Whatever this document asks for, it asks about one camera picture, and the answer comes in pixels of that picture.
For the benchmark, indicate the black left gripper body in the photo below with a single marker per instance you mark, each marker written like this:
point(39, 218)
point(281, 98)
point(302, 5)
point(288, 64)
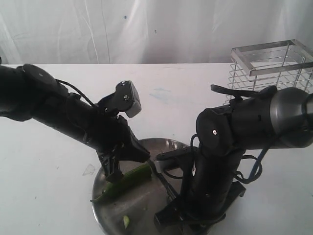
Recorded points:
point(78, 120)

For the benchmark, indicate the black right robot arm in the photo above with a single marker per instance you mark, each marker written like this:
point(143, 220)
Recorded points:
point(233, 140)

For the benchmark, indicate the white backdrop curtain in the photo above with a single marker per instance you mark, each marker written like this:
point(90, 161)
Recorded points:
point(145, 31)

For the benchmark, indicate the black kitchen knife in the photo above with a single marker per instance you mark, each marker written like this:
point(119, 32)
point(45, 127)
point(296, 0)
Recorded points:
point(169, 189)

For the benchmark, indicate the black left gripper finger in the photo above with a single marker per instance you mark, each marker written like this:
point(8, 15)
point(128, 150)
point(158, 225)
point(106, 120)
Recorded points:
point(131, 149)
point(110, 166)

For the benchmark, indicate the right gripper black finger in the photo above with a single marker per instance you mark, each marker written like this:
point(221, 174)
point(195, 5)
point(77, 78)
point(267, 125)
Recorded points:
point(173, 214)

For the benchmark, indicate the small cucumber slice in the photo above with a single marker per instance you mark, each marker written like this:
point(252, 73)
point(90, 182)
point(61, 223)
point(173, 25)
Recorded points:
point(126, 221)

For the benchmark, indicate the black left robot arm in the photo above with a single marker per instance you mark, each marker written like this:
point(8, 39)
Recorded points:
point(29, 92)

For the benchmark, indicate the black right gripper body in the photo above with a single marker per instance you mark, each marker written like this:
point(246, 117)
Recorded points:
point(207, 188)

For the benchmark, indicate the round steel plate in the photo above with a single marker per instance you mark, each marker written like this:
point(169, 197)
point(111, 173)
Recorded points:
point(139, 204)

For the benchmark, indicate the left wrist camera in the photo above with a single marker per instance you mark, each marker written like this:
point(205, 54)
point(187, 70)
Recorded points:
point(124, 99)

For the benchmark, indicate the wire metal utensil rack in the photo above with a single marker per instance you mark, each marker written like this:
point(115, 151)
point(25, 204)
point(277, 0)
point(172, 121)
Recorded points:
point(283, 64)

